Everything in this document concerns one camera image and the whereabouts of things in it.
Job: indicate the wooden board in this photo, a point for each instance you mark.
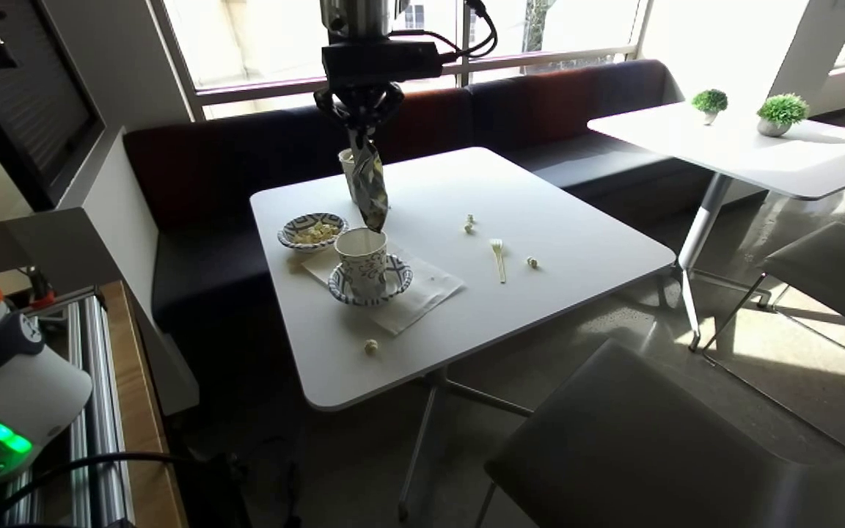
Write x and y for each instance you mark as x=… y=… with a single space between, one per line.
x=145 y=420

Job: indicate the patterned ceramic mug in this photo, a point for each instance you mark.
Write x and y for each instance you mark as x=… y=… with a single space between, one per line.
x=362 y=258

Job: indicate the small green plant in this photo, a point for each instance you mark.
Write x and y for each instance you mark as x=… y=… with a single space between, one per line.
x=710 y=98

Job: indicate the upholstered bench seat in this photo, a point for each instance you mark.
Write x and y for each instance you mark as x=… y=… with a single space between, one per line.
x=198 y=164

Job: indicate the black yellow snack bag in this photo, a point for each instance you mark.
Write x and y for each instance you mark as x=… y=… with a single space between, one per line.
x=368 y=191

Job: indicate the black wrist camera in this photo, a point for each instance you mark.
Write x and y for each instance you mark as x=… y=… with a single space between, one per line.
x=381 y=63

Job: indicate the blue patterned bowl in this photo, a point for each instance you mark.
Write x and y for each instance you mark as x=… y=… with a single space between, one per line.
x=292 y=239

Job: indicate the white side table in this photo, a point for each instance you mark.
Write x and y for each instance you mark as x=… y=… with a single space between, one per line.
x=783 y=156

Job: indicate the patterned saucer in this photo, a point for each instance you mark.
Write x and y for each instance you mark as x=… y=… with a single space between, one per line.
x=396 y=283

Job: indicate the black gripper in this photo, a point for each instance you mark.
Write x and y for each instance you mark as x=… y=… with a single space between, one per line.
x=362 y=101

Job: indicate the green plant white pot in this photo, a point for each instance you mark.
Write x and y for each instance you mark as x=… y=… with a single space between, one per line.
x=783 y=106

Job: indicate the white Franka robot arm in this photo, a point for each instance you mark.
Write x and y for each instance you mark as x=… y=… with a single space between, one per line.
x=20 y=392

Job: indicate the white paper napkin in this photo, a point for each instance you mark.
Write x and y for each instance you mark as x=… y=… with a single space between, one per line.
x=433 y=288

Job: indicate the grey chair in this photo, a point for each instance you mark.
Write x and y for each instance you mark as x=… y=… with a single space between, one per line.
x=638 y=449
x=835 y=274

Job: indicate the white table leg frame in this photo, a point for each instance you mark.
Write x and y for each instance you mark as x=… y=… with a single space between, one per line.
x=419 y=442

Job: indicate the dark framed wall panel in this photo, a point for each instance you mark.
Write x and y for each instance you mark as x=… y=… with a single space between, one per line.
x=31 y=98

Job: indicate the popcorn heap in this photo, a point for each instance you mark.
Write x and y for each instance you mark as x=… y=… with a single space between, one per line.
x=315 y=229

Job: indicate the red clamp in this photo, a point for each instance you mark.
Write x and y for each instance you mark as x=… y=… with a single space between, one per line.
x=41 y=291

